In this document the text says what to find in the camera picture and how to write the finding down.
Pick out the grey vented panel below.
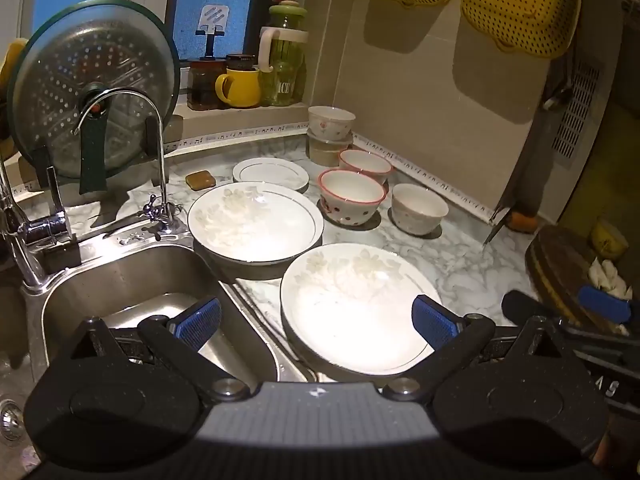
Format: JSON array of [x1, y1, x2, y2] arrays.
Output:
[[482, 55, 608, 246]]

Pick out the music note trim strip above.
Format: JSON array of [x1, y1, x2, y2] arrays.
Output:
[[10, 122, 501, 221]]

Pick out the small orange fruit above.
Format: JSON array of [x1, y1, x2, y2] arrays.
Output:
[[510, 211, 539, 233]]

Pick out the chrome mixer faucet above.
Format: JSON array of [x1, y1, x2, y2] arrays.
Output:
[[0, 155, 83, 291]]

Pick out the small white plate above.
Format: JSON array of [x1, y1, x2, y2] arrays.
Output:
[[232, 157, 311, 192]]

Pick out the red-rimmed white bowl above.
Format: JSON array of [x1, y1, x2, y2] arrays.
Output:
[[338, 149, 394, 185]]

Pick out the dark glass jar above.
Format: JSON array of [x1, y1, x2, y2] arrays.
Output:
[[187, 59, 227, 111]]

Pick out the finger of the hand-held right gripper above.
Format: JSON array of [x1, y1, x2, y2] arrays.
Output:
[[501, 289, 568, 325], [577, 285, 640, 324]]

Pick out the chrome gooseneck faucet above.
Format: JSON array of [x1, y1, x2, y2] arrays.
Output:
[[72, 87, 188, 238]]

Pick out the green-rimmed glass pot lid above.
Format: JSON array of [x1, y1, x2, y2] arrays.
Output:
[[6, 0, 181, 181]]

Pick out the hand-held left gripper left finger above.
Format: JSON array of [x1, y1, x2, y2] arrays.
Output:
[[70, 296, 252, 404]]

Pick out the yellow mug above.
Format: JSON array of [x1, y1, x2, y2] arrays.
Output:
[[215, 66, 262, 109]]

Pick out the green glass pitcher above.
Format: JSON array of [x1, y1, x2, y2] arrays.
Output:
[[258, 0, 309, 107]]

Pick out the large yellow colander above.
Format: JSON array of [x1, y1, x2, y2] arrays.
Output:
[[460, 0, 582, 58]]

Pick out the yellow round fruit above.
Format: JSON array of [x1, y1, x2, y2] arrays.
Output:
[[591, 218, 629, 260]]

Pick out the peeled garlic cloves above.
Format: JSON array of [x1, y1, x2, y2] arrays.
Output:
[[587, 257, 633, 303]]

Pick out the red-rimmed dotted bowl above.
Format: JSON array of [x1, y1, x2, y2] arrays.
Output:
[[318, 169, 388, 226]]

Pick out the plain white bowl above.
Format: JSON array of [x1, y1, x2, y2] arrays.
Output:
[[390, 183, 449, 235]]

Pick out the large floral white plate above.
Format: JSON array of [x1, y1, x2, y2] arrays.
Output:
[[187, 181, 325, 266], [280, 243, 443, 376]]

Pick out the clear plastic container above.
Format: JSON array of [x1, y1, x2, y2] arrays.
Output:
[[306, 129, 355, 167]]

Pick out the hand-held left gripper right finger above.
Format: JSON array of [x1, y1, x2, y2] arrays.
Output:
[[385, 294, 568, 404]]

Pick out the round wooden cutting board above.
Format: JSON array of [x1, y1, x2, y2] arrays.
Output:
[[525, 224, 640, 333]]

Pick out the brown soap bar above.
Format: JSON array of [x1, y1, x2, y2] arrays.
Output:
[[185, 170, 216, 190]]

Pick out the stainless steel sink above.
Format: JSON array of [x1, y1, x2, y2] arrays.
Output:
[[0, 195, 323, 461]]

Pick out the rose print white bowl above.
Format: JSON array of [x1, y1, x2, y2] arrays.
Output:
[[307, 105, 356, 142]]

